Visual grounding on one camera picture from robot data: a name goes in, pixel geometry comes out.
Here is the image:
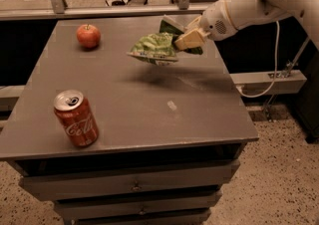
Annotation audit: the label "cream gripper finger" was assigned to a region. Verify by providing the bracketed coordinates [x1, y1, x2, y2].
[174, 28, 210, 51]
[184, 16, 201, 32]

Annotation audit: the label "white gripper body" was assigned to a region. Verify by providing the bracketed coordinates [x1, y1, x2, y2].
[199, 0, 237, 41]

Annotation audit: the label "green jalapeno chip bag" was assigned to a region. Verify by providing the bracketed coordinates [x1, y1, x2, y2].
[126, 15, 204, 67]

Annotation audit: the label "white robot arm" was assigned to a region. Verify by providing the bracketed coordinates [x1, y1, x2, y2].
[174, 0, 319, 51]

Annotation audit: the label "red coke can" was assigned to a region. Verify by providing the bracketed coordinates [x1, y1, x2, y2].
[54, 90, 99, 147]

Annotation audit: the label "red apple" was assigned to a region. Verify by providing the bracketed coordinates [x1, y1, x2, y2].
[76, 24, 101, 49]

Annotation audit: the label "grey drawer cabinet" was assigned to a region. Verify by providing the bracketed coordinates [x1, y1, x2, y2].
[0, 13, 260, 225]

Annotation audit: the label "middle drawer with knob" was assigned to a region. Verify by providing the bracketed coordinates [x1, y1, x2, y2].
[55, 190, 222, 220]

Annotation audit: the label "drawer with knob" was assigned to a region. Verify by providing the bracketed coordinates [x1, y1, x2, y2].
[55, 190, 222, 220]
[20, 159, 240, 201]

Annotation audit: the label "bottom drawer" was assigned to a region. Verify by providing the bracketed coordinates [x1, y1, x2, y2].
[75, 208, 210, 225]

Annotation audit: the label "top drawer with knob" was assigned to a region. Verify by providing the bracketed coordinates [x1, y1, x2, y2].
[20, 159, 240, 201]

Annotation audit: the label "white cable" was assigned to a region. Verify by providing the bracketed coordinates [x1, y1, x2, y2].
[236, 20, 281, 99]

